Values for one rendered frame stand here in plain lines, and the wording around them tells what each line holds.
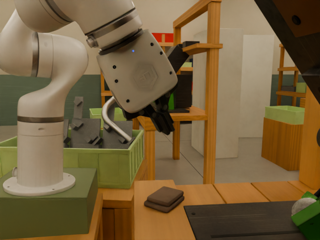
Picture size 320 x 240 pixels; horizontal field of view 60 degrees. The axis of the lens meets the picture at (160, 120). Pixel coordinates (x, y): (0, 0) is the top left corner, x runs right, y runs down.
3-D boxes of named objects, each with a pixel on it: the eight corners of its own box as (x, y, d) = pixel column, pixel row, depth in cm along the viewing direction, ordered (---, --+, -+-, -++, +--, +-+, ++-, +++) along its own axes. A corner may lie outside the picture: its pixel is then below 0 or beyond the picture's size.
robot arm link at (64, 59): (15, 117, 80) (15, 33, 78) (80, 117, 89) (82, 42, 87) (18, 123, 70) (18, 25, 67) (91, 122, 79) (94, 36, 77)
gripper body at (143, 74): (93, 51, 37) (133, 119, 42) (155, 16, 39) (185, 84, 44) (82, 51, 43) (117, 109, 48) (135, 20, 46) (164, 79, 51)
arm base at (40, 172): (-14, 194, 70) (-15, 122, 68) (24, 172, 89) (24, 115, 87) (61, 198, 70) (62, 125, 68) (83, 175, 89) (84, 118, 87)
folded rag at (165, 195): (166, 214, 74) (166, 203, 73) (143, 206, 78) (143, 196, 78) (185, 200, 82) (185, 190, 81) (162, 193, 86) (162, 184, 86)
